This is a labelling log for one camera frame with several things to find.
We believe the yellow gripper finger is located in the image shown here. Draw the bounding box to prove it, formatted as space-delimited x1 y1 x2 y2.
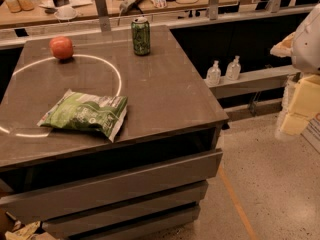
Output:
280 75 320 135
270 33 294 58

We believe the green drink can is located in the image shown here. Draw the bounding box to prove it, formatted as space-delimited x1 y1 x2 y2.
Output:
131 16 151 56

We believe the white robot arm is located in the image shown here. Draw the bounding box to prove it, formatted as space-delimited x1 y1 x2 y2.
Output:
270 4 320 135

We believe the white cardboard box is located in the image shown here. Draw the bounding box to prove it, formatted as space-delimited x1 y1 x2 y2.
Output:
302 113 320 153

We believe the right clear sanitizer bottle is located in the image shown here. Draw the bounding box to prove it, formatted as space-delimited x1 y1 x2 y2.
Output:
226 55 241 80

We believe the clear sanitizer bottle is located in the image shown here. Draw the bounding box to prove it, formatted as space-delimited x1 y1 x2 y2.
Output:
206 60 221 86
226 55 241 80

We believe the left clear sanitizer bottle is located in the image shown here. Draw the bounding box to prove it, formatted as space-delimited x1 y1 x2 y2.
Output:
206 60 221 86

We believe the grey power strip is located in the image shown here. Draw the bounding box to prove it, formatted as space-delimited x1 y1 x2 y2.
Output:
119 0 142 14

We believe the grey drawer cabinet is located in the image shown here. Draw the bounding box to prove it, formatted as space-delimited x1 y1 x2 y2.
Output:
0 26 227 240

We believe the green chip bag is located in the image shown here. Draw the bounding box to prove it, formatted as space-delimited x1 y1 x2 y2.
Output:
37 89 128 142

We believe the white bowl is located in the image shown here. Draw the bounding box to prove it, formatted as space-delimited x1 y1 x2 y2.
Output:
54 6 77 21

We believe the red apple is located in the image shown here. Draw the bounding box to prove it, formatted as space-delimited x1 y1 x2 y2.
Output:
49 36 73 60

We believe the left orange liquid jar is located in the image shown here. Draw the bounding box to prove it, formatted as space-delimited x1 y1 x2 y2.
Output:
4 0 21 13

